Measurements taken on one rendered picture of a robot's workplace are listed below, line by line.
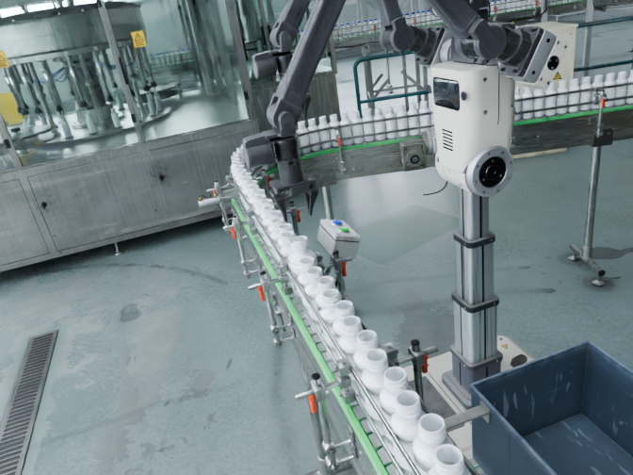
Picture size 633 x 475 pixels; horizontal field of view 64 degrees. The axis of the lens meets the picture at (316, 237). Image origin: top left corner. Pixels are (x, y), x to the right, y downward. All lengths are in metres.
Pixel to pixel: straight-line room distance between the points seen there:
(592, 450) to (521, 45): 0.95
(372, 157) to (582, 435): 1.82
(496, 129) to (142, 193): 3.33
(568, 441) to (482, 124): 0.85
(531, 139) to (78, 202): 3.33
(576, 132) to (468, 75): 1.61
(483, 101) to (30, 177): 3.60
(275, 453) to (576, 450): 1.37
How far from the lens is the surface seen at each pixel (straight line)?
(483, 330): 1.95
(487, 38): 1.33
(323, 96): 6.54
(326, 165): 2.77
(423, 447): 0.81
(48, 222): 4.55
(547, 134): 3.00
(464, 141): 1.57
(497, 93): 1.57
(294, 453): 2.37
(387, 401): 0.89
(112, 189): 4.42
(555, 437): 1.39
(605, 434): 1.43
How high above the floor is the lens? 1.74
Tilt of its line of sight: 25 degrees down
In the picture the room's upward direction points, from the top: 9 degrees counter-clockwise
